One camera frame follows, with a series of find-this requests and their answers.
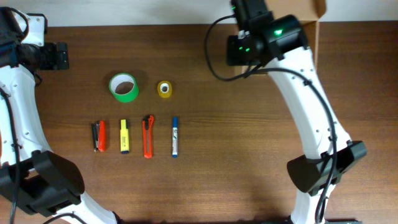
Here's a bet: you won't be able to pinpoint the brown cardboard box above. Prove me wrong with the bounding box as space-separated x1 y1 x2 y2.
231 0 326 65

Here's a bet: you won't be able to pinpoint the green tape roll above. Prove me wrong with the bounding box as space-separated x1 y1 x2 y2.
109 73 139 103

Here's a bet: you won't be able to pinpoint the red black stapler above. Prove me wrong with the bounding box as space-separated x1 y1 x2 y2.
91 121 106 152

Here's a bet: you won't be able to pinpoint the small yellow tape roll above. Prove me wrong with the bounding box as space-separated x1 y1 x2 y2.
157 81 172 98

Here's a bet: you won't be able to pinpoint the yellow highlighter pen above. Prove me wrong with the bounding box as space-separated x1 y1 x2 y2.
120 119 129 154

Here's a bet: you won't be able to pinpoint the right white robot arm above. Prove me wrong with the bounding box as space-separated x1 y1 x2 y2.
231 1 368 223

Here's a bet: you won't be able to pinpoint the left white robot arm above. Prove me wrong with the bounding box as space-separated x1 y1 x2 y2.
1 6 121 223

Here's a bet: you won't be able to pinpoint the blue white marker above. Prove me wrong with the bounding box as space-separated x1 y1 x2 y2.
172 116 178 158

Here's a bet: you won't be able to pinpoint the orange utility knife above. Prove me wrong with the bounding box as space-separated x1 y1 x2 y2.
142 114 155 159

